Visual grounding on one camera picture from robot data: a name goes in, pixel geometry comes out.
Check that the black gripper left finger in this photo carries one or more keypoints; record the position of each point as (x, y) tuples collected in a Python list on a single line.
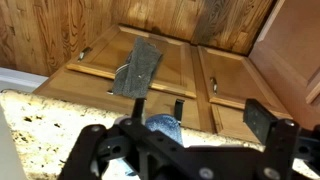
[(90, 150)]

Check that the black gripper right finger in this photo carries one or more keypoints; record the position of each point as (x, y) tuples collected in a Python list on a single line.
[(276, 143)]

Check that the blue terry towel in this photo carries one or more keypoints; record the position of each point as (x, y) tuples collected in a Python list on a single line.
[(165, 126)]

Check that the wooden drawer with hooks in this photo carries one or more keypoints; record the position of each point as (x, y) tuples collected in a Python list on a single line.
[(86, 95)]

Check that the black over-drawer hook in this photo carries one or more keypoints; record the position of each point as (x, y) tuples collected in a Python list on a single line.
[(179, 108)]

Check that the wooden sink base cabinet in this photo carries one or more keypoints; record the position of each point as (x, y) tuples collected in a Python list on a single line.
[(293, 50)]

